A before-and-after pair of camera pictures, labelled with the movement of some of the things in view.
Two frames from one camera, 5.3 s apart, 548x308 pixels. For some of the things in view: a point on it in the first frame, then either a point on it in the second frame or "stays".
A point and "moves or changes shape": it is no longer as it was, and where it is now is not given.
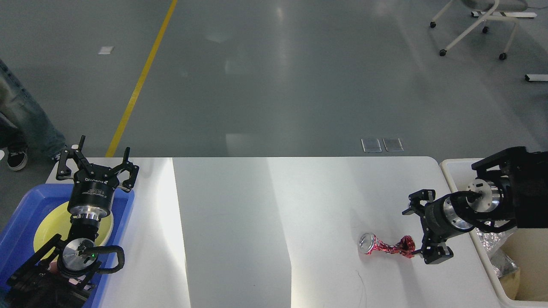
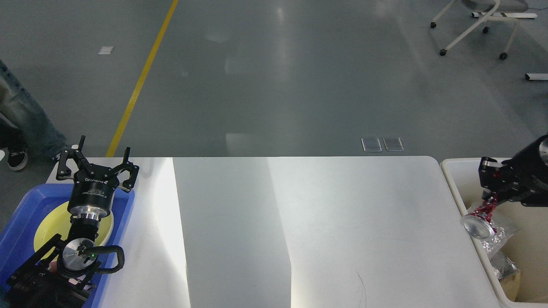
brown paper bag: [510, 282] stays
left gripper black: [93, 185] stays
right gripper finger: [435, 253] → [498, 180]
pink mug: [53, 267] stays
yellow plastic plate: [56, 221] stays
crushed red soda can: [368, 242] moves or changes shape
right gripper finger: [428, 195] → [537, 198]
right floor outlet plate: [393, 144] stays
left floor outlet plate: [371, 145] stays
